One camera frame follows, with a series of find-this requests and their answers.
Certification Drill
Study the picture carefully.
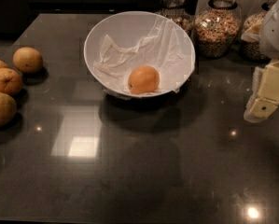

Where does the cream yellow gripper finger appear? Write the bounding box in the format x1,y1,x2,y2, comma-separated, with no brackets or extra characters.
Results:
244,60,279,123

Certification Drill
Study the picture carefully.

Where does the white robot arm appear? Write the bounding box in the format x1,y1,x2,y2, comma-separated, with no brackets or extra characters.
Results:
242,0,279,123

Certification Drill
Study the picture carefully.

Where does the white bowl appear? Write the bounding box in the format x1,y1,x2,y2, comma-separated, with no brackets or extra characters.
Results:
83,10,197,99

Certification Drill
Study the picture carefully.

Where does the right glass cereal jar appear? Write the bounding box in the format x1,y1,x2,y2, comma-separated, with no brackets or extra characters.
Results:
239,0,277,63

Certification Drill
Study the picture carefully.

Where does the glass cereal jar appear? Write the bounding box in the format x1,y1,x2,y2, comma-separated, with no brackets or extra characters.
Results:
194,0,242,59
239,0,277,63
157,0,193,35

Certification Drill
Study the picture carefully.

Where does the middle glass cereal jar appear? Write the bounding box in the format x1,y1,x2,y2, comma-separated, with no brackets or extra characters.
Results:
194,0,242,59

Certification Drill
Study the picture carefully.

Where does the white tissue paper liner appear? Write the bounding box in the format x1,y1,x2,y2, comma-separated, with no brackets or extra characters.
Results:
92,15,196,101

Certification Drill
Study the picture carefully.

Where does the left glass cereal jar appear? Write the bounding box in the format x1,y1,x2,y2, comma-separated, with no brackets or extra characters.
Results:
157,0,193,35

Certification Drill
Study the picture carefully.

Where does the yellowish orange at left front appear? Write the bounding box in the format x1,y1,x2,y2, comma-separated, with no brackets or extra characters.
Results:
0,92,17,127

